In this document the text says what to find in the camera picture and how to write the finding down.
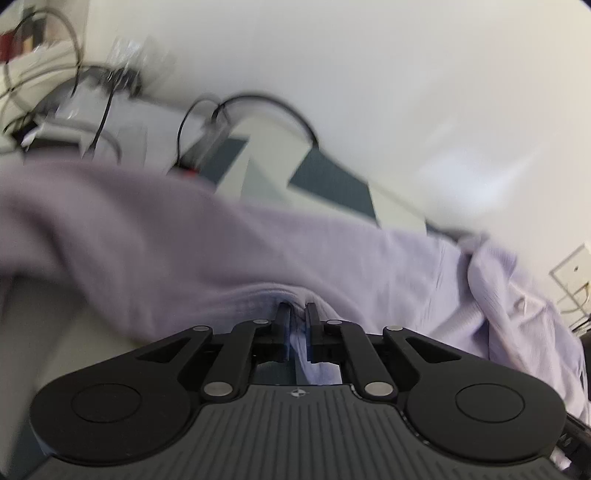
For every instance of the geometric patterned table mat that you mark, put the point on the geometric patterned table mat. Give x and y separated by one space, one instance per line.
332 180

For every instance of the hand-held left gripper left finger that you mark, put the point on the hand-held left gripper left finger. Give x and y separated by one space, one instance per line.
285 341

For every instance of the white desk pad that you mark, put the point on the white desk pad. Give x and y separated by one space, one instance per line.
134 134

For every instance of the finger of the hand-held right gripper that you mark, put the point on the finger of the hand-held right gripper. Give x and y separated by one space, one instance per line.
579 438

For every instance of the white wall socket strip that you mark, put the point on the white wall socket strip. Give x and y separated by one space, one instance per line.
572 272

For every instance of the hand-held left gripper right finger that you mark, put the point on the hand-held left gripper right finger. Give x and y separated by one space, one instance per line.
311 341

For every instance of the lilac knit cardigan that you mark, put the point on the lilac knit cardigan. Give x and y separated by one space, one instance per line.
184 240

